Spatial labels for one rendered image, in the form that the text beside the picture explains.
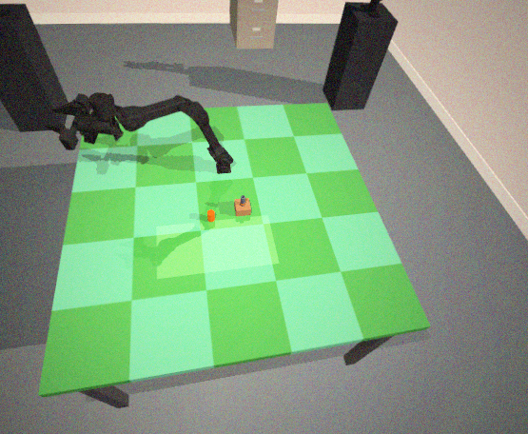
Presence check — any tan rectangular block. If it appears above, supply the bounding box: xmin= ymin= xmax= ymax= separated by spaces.
xmin=234 ymin=198 xmax=251 ymax=217

